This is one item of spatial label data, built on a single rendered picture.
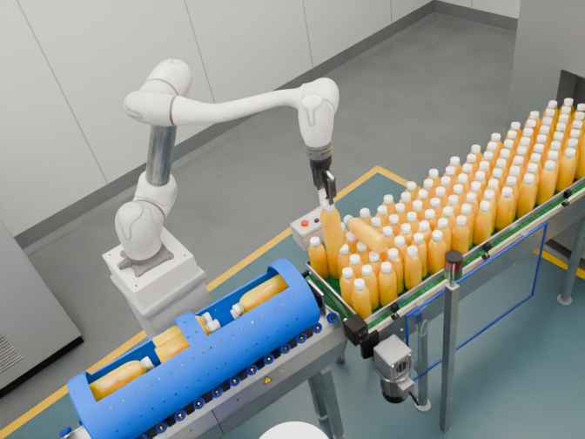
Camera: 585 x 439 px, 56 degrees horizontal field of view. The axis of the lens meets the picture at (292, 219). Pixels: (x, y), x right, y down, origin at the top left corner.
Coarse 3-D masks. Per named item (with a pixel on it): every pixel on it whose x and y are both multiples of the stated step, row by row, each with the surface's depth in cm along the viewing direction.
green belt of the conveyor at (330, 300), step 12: (576, 180) 262; (552, 204) 253; (540, 216) 249; (516, 228) 246; (480, 252) 239; (312, 276) 245; (324, 288) 238; (336, 288) 237; (336, 300) 233; (408, 300) 227; (372, 324) 221
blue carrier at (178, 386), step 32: (288, 288) 200; (192, 320) 194; (224, 320) 218; (256, 320) 194; (288, 320) 199; (128, 352) 202; (192, 352) 187; (224, 352) 190; (256, 352) 196; (128, 384) 180; (160, 384) 183; (192, 384) 187; (96, 416) 176; (128, 416) 179; (160, 416) 186
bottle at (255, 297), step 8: (272, 280) 212; (280, 280) 212; (256, 288) 210; (264, 288) 210; (272, 288) 210; (280, 288) 211; (248, 296) 208; (256, 296) 208; (264, 296) 209; (272, 296) 211; (240, 304) 208; (248, 304) 207; (256, 304) 208
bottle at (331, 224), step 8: (320, 216) 203; (328, 216) 200; (336, 216) 201; (328, 224) 202; (336, 224) 202; (328, 232) 204; (336, 232) 205; (328, 240) 208; (336, 240) 208; (328, 248) 211; (336, 248) 210
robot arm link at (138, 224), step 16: (128, 208) 221; (144, 208) 222; (128, 224) 218; (144, 224) 220; (160, 224) 231; (128, 240) 221; (144, 240) 223; (160, 240) 234; (128, 256) 231; (144, 256) 228
